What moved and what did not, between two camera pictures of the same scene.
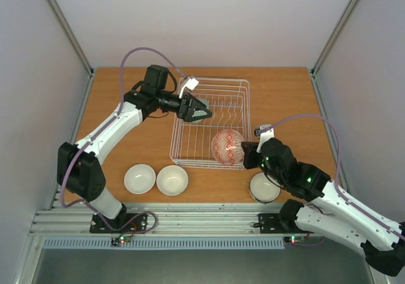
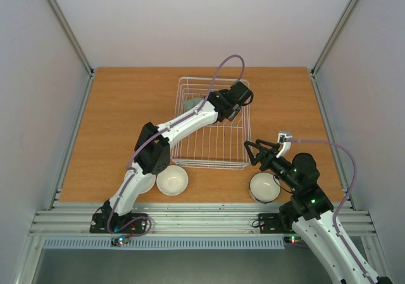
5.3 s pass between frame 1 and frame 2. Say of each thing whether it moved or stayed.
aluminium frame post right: stayed
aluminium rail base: stayed
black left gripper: moved
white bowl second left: stayed
